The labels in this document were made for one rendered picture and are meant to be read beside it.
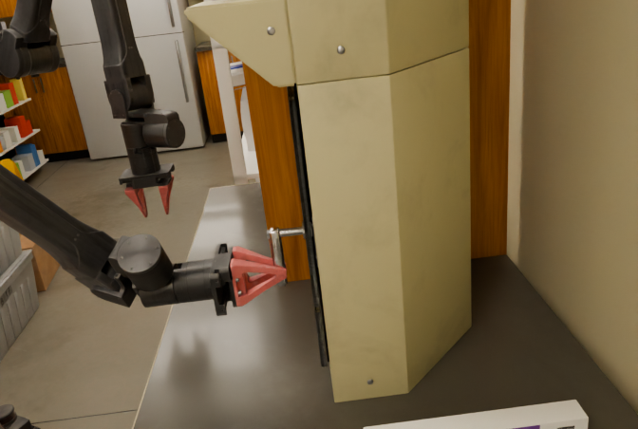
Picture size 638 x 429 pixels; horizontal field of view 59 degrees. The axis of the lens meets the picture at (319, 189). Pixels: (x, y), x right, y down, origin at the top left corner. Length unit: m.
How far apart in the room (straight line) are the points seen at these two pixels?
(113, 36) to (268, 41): 0.54
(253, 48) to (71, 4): 5.22
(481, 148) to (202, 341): 0.64
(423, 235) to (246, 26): 0.37
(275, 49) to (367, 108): 0.13
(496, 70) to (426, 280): 0.45
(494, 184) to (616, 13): 0.44
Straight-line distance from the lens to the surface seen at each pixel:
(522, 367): 0.95
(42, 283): 3.61
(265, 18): 0.66
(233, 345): 1.04
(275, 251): 0.79
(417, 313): 0.84
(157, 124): 1.13
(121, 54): 1.15
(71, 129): 6.22
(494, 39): 1.11
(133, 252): 0.77
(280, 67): 0.67
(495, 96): 1.13
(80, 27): 5.86
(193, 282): 0.81
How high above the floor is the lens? 1.53
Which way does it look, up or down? 21 degrees down
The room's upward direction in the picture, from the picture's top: 6 degrees counter-clockwise
